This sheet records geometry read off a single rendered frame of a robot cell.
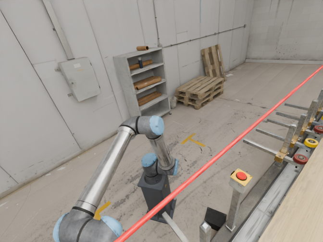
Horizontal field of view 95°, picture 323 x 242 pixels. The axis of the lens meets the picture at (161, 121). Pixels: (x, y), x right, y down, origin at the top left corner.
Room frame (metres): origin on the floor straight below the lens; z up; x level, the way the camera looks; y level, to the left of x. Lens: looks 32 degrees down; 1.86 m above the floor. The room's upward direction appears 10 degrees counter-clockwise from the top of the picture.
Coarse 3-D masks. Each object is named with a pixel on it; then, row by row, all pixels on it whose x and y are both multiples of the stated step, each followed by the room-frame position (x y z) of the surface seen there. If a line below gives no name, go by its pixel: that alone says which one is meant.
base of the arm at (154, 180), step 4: (144, 176) 0.98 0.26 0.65; (148, 176) 0.94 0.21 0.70; (152, 176) 0.93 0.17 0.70; (156, 176) 0.94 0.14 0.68; (160, 176) 0.96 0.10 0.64; (148, 180) 0.93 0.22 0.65; (152, 180) 0.92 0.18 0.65; (156, 180) 0.93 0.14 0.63; (160, 180) 0.93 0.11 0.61; (152, 184) 0.91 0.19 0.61
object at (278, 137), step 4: (256, 128) 1.19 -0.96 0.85; (260, 132) 1.14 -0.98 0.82; (264, 132) 1.11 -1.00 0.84; (268, 132) 1.10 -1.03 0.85; (272, 136) 1.05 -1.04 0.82; (276, 136) 1.03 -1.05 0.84; (280, 136) 1.01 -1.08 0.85; (284, 140) 0.97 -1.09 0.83; (296, 144) 0.90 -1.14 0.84; (300, 144) 0.88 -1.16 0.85; (304, 144) 0.88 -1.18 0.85; (304, 148) 0.85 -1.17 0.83; (308, 148) 0.83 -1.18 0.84
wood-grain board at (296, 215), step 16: (320, 144) 0.80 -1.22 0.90; (320, 160) 0.66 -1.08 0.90; (304, 176) 0.56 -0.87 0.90; (320, 176) 0.55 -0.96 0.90; (288, 192) 0.48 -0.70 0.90; (304, 192) 0.47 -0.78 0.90; (320, 192) 0.45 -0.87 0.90; (288, 208) 0.39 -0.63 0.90; (304, 208) 0.38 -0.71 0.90; (320, 208) 0.37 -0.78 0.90; (272, 224) 0.33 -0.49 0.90; (288, 224) 0.32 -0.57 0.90; (304, 224) 0.31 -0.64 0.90; (320, 224) 0.30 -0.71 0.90; (272, 240) 0.27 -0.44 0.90; (288, 240) 0.26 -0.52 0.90; (304, 240) 0.25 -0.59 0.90; (320, 240) 0.24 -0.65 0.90
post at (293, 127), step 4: (292, 124) 0.82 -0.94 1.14; (296, 124) 0.81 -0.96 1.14; (292, 128) 0.81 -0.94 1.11; (296, 128) 0.81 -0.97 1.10; (288, 132) 0.82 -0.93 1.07; (292, 132) 0.81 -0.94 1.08; (288, 136) 0.81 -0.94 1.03; (292, 136) 0.80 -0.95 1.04; (288, 140) 0.81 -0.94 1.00; (284, 144) 0.82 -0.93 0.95; (288, 144) 0.80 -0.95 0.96; (284, 148) 0.81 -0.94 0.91; (284, 152) 0.81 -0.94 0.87; (280, 164) 0.80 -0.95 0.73
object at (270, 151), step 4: (244, 140) 1.04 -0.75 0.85; (248, 140) 1.03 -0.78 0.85; (248, 144) 1.00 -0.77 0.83; (252, 144) 0.98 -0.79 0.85; (256, 144) 0.96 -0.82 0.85; (260, 148) 0.92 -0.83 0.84; (264, 148) 0.90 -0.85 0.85; (268, 148) 0.89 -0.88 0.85; (268, 152) 0.86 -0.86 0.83; (272, 152) 0.84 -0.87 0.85; (276, 152) 0.83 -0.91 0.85; (284, 160) 0.76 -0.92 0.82; (288, 160) 0.74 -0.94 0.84; (292, 160) 0.73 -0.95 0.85; (292, 164) 0.72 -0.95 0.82; (296, 164) 0.70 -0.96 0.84; (300, 164) 0.69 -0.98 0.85
